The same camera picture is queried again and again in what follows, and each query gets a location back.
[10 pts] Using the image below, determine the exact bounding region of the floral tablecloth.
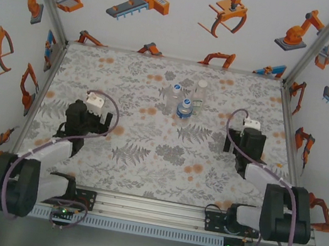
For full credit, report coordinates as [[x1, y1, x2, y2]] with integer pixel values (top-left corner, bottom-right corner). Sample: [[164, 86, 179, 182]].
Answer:
[[13, 35, 317, 225]]

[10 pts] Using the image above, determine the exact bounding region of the clear bottle green label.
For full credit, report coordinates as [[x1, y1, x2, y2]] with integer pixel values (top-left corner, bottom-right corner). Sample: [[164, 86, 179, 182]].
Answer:
[[187, 77, 210, 117]]

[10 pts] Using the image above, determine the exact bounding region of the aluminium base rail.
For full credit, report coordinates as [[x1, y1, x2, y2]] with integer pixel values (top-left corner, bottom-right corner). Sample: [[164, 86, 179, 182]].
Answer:
[[35, 178, 321, 246]]

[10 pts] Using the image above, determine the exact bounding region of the clear unlabelled plastic bottle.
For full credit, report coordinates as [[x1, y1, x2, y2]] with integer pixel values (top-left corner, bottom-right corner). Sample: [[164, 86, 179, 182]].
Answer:
[[162, 82, 188, 118]]

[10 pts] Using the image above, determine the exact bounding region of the perforated grey cable tray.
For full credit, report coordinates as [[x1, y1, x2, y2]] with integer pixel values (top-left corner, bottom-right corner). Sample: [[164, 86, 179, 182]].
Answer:
[[28, 202, 227, 246]]

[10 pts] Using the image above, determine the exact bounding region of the aluminium side rail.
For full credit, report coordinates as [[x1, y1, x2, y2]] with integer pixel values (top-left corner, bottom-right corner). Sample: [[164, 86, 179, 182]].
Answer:
[[262, 81, 321, 202], [0, 33, 70, 195]]

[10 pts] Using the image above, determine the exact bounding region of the clear bottle blue label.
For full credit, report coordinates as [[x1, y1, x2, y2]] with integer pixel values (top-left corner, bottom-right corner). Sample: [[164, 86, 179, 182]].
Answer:
[[174, 96, 195, 121]]

